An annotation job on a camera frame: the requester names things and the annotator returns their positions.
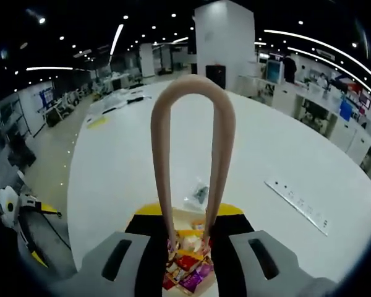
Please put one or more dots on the beige food tongs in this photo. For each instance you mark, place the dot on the beige food tongs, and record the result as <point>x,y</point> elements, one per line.
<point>159,154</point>

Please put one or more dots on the purple food packet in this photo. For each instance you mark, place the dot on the purple food packet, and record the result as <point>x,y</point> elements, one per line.
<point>194,280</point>

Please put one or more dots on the yellow sheet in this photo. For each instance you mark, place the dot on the yellow sheet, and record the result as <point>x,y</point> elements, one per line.
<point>97,122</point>

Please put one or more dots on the blue storage box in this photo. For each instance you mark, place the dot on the blue storage box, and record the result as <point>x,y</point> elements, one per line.
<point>346,110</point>

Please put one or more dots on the cream hexagonal container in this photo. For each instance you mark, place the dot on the cream hexagonal container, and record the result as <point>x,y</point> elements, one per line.
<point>182,219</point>

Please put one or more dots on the pile of clear plastic bags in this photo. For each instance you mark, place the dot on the pile of clear plastic bags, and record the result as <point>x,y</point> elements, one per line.
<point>111,102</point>

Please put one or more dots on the white table outlet strip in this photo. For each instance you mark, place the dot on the white table outlet strip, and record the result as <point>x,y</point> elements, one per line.
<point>296,204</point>

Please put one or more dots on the small gold food candy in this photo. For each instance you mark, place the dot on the small gold food candy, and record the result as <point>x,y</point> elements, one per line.
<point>198,225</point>

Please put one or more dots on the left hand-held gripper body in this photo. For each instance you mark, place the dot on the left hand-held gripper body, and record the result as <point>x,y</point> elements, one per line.
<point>10,205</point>

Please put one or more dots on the blue wall poster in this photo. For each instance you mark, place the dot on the blue wall poster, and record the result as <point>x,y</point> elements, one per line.
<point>46,98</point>

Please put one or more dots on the black floor cabinet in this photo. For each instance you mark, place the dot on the black floor cabinet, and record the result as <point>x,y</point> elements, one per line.
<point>215,77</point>

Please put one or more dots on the yellow food packet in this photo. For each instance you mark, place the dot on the yellow food packet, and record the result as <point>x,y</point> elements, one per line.
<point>190,241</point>

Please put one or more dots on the light blue display stand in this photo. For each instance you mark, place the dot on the light blue display stand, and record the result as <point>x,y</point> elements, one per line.
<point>275,71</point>

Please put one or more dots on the clear plastic bag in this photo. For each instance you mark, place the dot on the clear plastic bag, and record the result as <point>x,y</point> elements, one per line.
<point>199,193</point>

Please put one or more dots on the long white counter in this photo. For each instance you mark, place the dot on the long white counter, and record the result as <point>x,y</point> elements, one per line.
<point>343,136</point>

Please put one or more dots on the red white wall banner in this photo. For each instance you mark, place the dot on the red white wall banner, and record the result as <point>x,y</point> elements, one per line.
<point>358,96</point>

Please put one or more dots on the row of white desk chairs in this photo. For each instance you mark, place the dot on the row of white desk chairs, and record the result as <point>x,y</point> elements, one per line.
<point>65,105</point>

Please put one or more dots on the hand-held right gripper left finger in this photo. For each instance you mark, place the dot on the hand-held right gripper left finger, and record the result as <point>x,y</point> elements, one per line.
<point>142,247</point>

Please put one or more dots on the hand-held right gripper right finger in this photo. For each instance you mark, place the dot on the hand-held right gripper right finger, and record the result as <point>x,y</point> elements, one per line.
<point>232,247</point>

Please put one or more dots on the red food bar packet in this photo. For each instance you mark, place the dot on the red food bar packet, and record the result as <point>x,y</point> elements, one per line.
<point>187,263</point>

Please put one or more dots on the small black device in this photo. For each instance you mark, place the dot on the small black device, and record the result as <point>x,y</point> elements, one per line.
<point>136,99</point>

